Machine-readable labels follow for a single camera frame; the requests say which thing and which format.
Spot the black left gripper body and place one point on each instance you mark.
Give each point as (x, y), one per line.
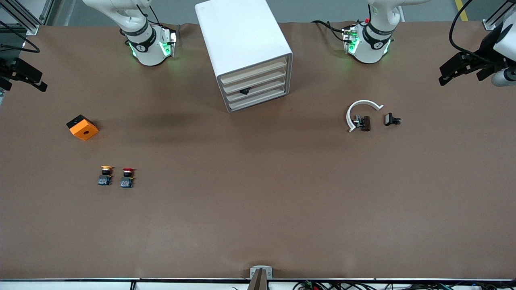
(485, 61)

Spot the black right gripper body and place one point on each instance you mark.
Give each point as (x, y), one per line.
(9, 68)

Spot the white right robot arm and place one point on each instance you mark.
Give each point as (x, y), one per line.
(147, 52)

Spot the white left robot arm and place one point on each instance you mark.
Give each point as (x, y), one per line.
(369, 44)

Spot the black square push button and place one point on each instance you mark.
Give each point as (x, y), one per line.
(388, 119)

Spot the yellow mushroom push button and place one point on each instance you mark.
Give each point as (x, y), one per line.
(105, 179)

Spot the red mushroom push button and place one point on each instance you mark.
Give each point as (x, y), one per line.
(127, 182)

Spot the white drawer cabinet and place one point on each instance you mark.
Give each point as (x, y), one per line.
(238, 36)

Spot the orange box with black side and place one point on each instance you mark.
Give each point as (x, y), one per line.
(84, 131)

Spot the brown cylinder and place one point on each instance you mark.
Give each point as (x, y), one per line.
(366, 123)

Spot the white curved plastic clamp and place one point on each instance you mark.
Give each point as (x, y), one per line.
(348, 117)

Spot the brown table cover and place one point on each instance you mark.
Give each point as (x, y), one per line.
(258, 201)

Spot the aluminium frame profile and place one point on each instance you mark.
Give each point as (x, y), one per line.
(489, 22)
(24, 16)

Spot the white table edge rail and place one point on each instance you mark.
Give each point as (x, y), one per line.
(60, 285)

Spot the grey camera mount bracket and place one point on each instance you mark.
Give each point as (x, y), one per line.
(254, 274)

